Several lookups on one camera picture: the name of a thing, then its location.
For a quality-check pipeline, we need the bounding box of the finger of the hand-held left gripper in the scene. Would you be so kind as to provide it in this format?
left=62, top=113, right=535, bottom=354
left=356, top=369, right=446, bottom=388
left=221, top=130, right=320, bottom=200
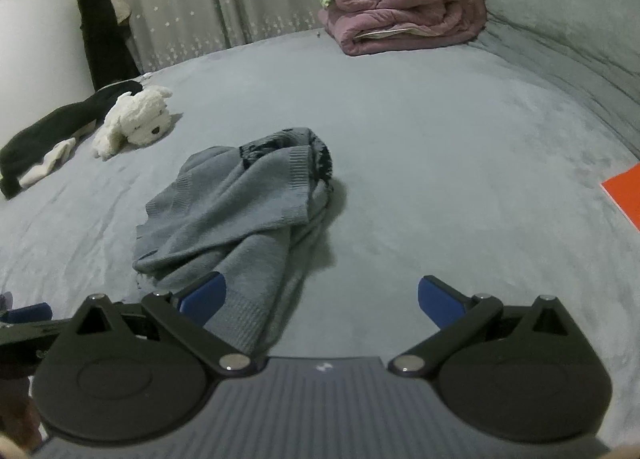
left=0, top=303, right=76, bottom=347

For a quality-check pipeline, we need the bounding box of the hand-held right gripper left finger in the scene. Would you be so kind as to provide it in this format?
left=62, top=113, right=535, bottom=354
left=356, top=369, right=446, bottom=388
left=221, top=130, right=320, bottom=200
left=62, top=271, right=253, bottom=373

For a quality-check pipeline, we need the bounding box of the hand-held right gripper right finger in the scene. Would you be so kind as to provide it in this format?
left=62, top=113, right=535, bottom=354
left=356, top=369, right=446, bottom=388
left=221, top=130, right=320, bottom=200
left=387, top=275, right=584, bottom=378

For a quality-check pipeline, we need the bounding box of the grey knit sweater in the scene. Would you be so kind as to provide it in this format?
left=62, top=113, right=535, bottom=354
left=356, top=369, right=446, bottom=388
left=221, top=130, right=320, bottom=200
left=132, top=127, right=335, bottom=357

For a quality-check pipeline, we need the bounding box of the grey bed sheet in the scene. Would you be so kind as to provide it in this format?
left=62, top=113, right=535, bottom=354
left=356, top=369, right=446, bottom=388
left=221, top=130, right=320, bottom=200
left=0, top=29, right=640, bottom=440

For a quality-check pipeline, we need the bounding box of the white cloth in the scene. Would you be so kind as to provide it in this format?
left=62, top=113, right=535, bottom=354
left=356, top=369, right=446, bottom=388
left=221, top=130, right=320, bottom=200
left=17, top=138, right=77, bottom=190

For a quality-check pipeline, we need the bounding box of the white plush dog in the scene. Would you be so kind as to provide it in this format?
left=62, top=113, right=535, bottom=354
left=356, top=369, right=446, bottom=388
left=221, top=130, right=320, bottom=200
left=90, top=85, right=173, bottom=160

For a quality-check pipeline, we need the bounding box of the black garment with white sock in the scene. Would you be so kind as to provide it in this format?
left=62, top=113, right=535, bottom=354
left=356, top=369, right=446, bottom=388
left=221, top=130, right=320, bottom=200
left=0, top=80, right=144, bottom=200

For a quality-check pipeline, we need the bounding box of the orange flat box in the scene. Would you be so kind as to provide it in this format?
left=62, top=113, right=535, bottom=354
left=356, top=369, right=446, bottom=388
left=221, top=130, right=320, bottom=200
left=600, top=164, right=640, bottom=232

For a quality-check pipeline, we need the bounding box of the black hanging garment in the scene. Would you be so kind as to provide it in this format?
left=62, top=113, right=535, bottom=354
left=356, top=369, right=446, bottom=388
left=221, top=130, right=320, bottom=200
left=76, top=0, right=142, bottom=92

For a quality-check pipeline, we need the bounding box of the pink folded quilt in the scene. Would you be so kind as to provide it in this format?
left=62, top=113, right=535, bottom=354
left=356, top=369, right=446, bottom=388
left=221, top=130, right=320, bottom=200
left=318, top=0, right=488, bottom=57

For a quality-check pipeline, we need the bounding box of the grey padded headboard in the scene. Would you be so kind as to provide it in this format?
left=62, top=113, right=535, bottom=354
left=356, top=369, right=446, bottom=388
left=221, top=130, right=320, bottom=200
left=470, top=0, right=640, bottom=160

